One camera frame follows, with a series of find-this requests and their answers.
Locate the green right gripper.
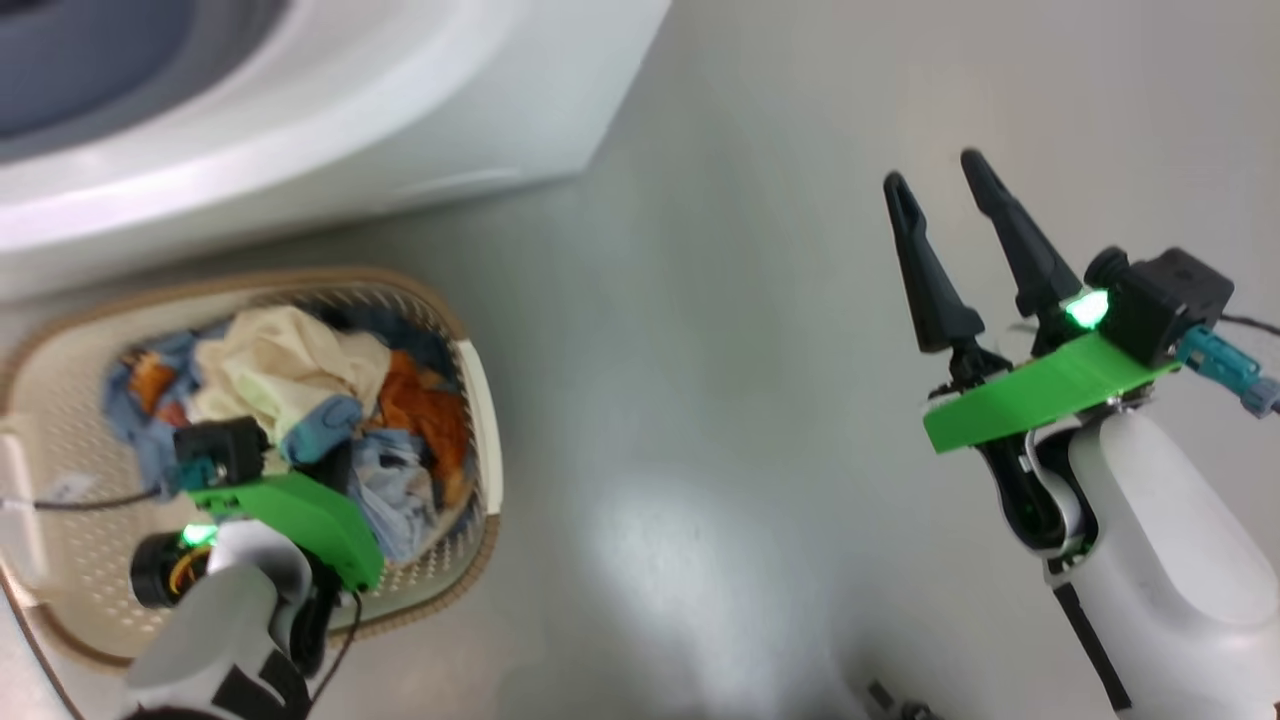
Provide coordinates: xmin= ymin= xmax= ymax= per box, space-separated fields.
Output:
xmin=883 ymin=150 xmax=1181 ymax=456

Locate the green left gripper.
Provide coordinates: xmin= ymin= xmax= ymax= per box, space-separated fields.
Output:
xmin=185 ymin=445 xmax=386 ymax=591

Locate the blue bear print garment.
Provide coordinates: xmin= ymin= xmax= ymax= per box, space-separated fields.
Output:
xmin=103 ymin=318 xmax=476 ymax=566

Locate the cream garment with black print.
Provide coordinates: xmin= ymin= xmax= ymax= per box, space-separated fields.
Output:
xmin=188 ymin=305 xmax=393 ymax=446

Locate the cream perforated laundry basket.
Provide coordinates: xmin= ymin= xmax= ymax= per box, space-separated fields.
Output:
xmin=0 ymin=267 xmax=503 ymax=669

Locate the white front-load washing machine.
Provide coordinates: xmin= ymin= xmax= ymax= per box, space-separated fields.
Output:
xmin=0 ymin=0 xmax=673 ymax=301

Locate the grey rubber door seal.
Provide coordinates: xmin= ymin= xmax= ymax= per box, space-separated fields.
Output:
xmin=0 ymin=0 xmax=291 ymax=166

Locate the left teal connector with cable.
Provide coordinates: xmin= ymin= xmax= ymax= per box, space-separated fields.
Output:
xmin=0 ymin=455 xmax=216 ymax=513

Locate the teal connector with cable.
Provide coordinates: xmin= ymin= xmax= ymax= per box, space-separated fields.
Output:
xmin=1175 ymin=315 xmax=1280 ymax=419
xmin=0 ymin=455 xmax=216 ymax=513

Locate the right teal connector with cable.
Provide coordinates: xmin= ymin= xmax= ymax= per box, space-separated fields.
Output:
xmin=1175 ymin=315 xmax=1280 ymax=419

